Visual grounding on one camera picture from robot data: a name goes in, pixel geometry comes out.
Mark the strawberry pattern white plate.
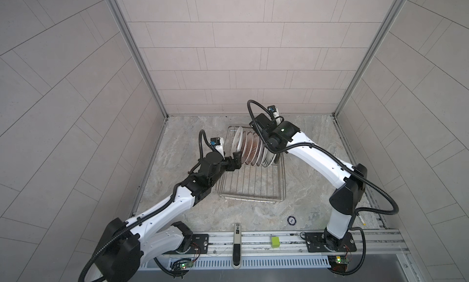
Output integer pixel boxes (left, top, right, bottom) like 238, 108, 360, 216
231, 126, 244, 158

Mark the blue striped white plate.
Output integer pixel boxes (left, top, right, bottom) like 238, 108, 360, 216
261, 139, 276, 167

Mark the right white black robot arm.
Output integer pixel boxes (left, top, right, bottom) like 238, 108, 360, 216
250, 114, 399, 251

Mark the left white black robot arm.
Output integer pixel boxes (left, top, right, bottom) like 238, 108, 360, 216
78, 151, 242, 282

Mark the red patterned plate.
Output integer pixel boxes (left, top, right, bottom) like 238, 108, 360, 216
241, 131, 247, 164
242, 131, 254, 164

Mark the red rimmed plate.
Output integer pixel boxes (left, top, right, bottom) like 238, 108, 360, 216
255, 136, 265, 167
245, 132, 259, 166

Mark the green cube block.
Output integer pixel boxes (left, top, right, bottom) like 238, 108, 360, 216
271, 236, 280, 249

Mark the black silver handheld scanner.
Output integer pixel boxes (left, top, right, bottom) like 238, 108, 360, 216
232, 223, 242, 269

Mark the left green circuit board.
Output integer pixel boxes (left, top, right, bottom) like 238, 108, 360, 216
172, 258, 194, 272

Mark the green circuit board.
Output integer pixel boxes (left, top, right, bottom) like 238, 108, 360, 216
172, 258, 194, 272
328, 256, 350, 273

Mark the yellow tipped pen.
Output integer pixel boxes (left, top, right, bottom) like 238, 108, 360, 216
357, 214, 366, 226

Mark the right green circuit board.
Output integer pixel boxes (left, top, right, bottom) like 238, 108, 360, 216
328, 256, 350, 273

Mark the metal wire dish rack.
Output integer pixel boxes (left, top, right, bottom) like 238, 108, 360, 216
216, 125, 286, 202

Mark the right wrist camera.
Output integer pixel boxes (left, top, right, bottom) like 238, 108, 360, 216
267, 105, 280, 119

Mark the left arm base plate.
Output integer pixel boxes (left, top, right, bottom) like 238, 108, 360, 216
175, 234, 209, 255

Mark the aluminium front rail frame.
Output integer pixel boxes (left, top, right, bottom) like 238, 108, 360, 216
141, 230, 424, 282

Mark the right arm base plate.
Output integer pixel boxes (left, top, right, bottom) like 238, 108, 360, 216
304, 232, 357, 253

